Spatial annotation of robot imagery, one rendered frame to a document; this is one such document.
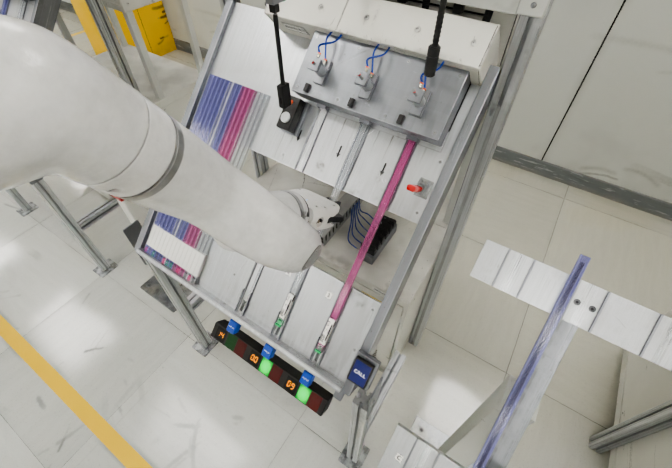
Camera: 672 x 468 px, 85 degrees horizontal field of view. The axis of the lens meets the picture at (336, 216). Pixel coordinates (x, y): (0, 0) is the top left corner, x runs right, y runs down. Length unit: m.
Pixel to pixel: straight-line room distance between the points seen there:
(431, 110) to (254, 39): 0.51
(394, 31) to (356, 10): 0.10
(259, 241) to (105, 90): 0.24
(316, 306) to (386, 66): 0.52
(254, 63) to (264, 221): 0.62
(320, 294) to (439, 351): 0.97
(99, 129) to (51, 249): 2.14
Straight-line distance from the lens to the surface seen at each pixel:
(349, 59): 0.82
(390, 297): 0.76
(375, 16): 0.81
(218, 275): 0.98
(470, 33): 0.76
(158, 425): 1.70
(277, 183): 1.37
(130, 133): 0.32
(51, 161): 0.31
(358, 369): 0.78
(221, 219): 0.45
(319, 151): 0.84
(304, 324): 0.86
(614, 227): 2.54
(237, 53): 1.05
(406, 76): 0.76
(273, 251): 0.47
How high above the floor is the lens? 1.53
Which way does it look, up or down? 47 degrees down
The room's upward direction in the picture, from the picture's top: straight up
